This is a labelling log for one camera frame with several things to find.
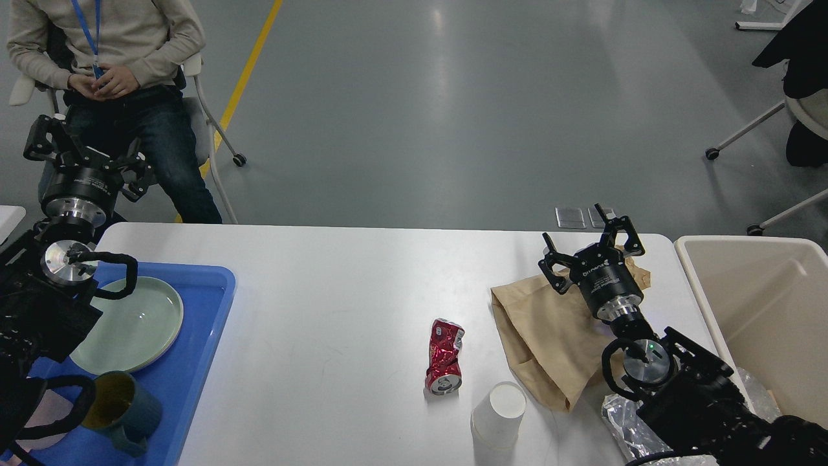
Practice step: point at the white paper cup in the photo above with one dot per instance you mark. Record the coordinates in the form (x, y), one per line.
(496, 420)

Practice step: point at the dark teal mug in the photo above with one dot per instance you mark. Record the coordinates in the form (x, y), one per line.
(124, 412)

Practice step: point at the mint green plate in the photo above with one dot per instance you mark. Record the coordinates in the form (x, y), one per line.
(134, 331)

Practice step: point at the white table leg base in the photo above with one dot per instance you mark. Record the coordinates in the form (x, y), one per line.
(782, 13)

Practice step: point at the crumpled silver foil bag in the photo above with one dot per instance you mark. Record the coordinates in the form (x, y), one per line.
(636, 439)

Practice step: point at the white side table corner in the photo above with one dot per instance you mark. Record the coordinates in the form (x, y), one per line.
(10, 217)

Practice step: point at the office chair with black coat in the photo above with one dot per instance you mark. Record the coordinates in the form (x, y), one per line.
(801, 44)

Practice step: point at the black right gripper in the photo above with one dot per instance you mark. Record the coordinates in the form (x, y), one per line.
(607, 281)

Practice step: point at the right silver floor plate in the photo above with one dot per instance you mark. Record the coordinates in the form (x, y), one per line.
(596, 220)

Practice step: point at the beige plastic bin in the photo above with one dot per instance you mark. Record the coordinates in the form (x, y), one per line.
(764, 300)

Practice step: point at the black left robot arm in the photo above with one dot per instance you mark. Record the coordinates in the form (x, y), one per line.
(50, 275)

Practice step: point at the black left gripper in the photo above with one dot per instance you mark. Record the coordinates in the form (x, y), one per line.
(91, 191)

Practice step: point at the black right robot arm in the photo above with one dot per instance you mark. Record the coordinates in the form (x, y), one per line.
(685, 393)

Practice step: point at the seated person beige sweater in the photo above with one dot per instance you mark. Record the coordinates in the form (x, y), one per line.
(120, 85)

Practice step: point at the blue plastic tray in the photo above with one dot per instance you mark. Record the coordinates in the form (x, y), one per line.
(176, 379)

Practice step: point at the left silver floor plate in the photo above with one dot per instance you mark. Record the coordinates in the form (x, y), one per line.
(570, 218)

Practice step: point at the crushed red soda can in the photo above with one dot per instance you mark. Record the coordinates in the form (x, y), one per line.
(443, 375)

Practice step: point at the silver floor plate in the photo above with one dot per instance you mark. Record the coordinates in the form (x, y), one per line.
(596, 220)
(570, 218)

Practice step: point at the pink mug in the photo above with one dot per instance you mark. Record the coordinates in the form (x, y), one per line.
(51, 408)

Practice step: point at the brown paper bag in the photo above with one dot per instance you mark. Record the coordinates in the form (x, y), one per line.
(552, 342)

